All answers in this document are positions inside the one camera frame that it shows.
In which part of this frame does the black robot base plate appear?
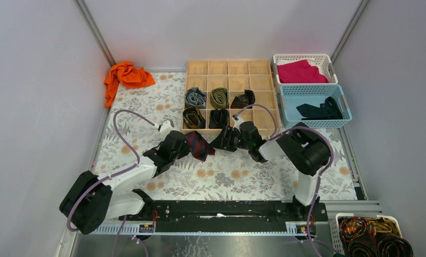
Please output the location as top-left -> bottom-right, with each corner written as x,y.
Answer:
127,200 -> 328,225

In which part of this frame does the olive green rolled tie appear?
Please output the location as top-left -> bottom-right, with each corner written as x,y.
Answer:
210,87 -> 229,109

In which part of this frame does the white plastic basket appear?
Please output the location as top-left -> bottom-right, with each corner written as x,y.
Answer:
273,54 -> 338,85

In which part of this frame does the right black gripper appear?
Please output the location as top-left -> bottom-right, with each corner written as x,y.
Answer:
208,125 -> 251,153

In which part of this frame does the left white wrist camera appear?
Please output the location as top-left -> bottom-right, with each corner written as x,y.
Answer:
158,120 -> 175,138

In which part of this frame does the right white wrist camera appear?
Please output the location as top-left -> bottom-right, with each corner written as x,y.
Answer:
232,114 -> 245,131

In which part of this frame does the dark green tie in basket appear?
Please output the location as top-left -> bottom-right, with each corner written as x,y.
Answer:
296,97 -> 343,120

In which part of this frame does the white basket of ties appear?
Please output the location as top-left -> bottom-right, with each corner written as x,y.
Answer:
328,213 -> 402,255

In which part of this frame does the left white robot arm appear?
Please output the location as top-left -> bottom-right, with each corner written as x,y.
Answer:
59,130 -> 190,235

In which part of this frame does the orange black patterned tie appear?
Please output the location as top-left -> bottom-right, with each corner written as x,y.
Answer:
337,216 -> 414,256

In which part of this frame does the purple cable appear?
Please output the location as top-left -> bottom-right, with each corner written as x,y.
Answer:
233,103 -> 335,257
66,109 -> 161,233

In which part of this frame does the dark brown patterned rolled tie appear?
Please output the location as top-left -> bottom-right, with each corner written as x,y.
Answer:
230,89 -> 256,109

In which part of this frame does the blue plastic basket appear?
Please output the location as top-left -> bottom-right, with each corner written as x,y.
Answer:
280,84 -> 353,129

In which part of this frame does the grey blue rolled tie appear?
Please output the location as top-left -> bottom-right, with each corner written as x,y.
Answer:
184,87 -> 207,109

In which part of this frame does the orange cloth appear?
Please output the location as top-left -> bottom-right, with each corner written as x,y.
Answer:
103,62 -> 155,108

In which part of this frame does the floral table mat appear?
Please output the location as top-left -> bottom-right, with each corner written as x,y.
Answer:
93,72 -> 357,200

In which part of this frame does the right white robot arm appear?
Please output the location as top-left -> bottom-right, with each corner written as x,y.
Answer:
210,122 -> 334,221

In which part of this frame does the perforated metal cable rail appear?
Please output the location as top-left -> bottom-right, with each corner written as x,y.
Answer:
92,222 -> 316,236

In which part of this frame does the wooden compartment tray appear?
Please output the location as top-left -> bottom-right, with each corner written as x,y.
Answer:
181,60 -> 280,138

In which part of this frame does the red navy striped tie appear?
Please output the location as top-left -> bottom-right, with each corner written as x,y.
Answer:
185,131 -> 215,162

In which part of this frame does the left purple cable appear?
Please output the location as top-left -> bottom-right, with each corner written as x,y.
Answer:
66,109 -> 161,233

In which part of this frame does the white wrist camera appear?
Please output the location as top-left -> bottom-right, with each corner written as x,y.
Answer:
158,120 -> 175,138
232,114 -> 245,131

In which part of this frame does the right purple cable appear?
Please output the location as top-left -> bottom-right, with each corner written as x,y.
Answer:
233,103 -> 335,257

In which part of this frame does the brown black rolled tie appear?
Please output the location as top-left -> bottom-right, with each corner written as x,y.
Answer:
183,107 -> 206,129

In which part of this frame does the magenta cloth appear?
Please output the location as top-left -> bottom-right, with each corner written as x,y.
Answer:
276,59 -> 328,84

